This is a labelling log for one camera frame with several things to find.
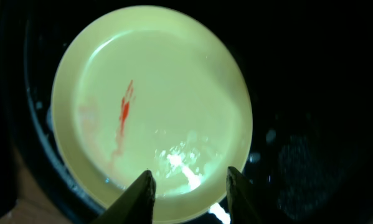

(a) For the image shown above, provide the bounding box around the black round tray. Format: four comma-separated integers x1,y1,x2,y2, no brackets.
0,1,373,223

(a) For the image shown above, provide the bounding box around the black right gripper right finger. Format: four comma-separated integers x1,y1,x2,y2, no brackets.
226,166,264,224

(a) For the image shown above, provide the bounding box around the yellow plate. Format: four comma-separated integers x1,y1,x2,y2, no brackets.
51,6,252,223

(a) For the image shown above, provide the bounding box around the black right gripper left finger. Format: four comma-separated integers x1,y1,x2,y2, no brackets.
92,170,156,224

